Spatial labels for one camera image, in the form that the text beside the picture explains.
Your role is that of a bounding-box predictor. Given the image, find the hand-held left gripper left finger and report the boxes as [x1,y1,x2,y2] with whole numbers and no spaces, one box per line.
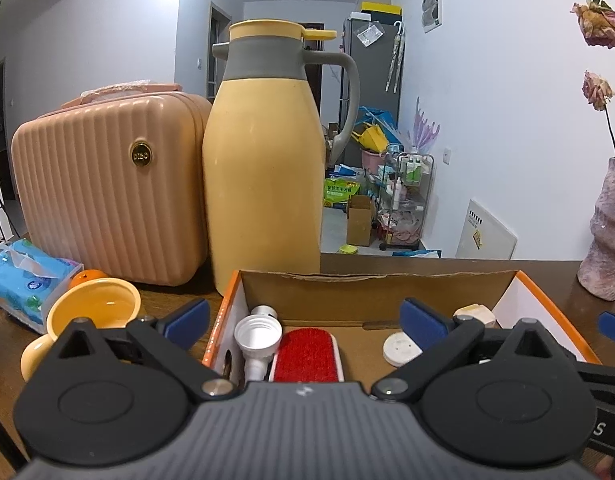
[52,298,237,404]

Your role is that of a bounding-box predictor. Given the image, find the yellow thermos jug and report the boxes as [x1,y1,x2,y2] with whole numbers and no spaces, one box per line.
[202,19,361,297]

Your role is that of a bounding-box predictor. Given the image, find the white scalloped cap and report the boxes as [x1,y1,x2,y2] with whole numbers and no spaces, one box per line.
[234,313,283,361]

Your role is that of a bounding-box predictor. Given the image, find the wall picture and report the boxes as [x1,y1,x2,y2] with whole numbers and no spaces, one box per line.
[421,0,443,34]

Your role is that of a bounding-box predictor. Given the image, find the blue tissue pack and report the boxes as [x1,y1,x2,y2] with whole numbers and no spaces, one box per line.
[0,239,84,335]

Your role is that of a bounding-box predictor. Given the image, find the hanging umbrellas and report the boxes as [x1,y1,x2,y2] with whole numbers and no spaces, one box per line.
[385,21,405,93]

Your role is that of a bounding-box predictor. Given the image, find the pink bucket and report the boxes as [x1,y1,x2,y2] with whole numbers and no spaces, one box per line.
[361,149,388,173]

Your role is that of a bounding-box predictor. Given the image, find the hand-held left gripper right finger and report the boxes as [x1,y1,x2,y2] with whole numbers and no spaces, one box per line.
[370,298,577,403]

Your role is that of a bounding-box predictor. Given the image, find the red cardboard box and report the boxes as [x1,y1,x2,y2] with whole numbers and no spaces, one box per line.
[202,269,603,386]

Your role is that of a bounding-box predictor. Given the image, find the white board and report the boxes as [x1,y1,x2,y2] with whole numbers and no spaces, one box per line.
[455,198,518,260]

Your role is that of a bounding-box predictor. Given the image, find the clear plastic bag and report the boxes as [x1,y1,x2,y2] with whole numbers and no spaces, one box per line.
[357,24,383,47]

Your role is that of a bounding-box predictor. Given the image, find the white round cap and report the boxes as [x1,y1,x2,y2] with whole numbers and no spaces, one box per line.
[382,332,423,367]

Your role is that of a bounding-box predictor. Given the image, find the wire rolling cart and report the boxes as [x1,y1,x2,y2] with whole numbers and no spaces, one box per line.
[377,152,435,251]

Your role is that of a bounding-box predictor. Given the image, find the yellow and black box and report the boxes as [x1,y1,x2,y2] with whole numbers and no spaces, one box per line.
[361,1,403,21]

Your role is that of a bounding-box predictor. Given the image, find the yellow mug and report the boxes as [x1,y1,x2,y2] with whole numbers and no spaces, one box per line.
[20,277,142,383]

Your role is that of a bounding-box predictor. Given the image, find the green bag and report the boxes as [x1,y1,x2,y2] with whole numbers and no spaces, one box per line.
[323,177,361,211]

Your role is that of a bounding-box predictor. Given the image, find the dark brown door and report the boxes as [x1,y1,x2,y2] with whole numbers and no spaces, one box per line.
[300,22,325,111]

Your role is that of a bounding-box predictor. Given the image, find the pink textured vase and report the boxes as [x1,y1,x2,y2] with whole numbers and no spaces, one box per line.
[577,157,615,302]

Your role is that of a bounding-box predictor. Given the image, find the brown cardboard carton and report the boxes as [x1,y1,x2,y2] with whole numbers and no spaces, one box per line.
[346,195,377,247]

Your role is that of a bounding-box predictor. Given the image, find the yellow watering can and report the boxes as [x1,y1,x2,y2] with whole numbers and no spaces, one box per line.
[352,125,388,153]

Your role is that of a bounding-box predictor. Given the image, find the bunch of dried roses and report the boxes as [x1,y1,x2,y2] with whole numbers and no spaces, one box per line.
[570,0,615,161]

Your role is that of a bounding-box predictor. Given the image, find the pink ribbed suitcase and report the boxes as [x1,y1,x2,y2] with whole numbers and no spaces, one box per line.
[11,80,213,287]

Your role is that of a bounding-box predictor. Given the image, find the red lint brush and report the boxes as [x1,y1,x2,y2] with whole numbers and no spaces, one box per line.
[268,327,345,385]

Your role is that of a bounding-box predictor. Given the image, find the grey fridge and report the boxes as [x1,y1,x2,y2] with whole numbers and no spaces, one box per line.
[337,15,405,171]

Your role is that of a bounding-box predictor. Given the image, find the small beige plastic piece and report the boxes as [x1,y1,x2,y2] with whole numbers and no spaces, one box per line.
[452,302,497,330]

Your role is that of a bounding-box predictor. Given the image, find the orange round fruit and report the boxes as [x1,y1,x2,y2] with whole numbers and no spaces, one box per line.
[68,269,108,291]

